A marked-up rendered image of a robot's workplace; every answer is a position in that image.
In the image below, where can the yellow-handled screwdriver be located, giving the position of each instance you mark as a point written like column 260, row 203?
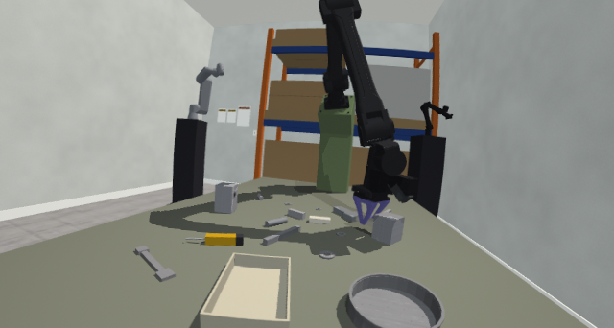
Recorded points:
column 220, row 239

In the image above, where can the beige open tray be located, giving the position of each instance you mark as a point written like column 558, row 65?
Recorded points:
column 250, row 287

